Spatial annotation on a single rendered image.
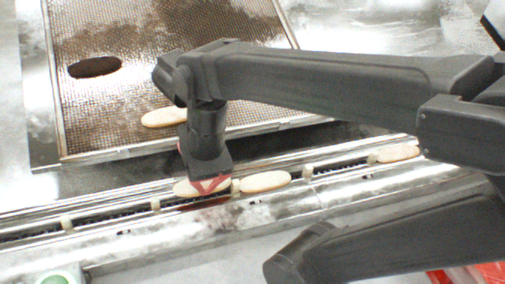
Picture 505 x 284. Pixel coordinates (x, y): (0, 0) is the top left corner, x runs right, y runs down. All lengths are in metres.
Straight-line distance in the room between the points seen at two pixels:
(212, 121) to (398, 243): 0.30
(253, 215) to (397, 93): 0.46
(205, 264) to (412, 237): 0.42
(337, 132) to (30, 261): 0.62
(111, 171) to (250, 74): 0.46
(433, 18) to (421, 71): 0.89
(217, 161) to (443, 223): 0.38
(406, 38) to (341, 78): 0.76
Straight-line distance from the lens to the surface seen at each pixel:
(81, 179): 0.89
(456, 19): 1.29
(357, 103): 0.40
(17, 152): 0.96
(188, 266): 0.78
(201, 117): 0.63
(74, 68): 0.94
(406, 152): 0.96
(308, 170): 0.85
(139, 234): 0.76
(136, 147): 0.82
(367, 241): 0.49
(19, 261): 0.78
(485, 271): 0.92
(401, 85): 0.37
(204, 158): 0.69
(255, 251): 0.80
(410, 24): 1.20
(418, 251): 0.45
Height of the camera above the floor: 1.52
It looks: 48 degrees down
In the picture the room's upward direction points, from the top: 9 degrees clockwise
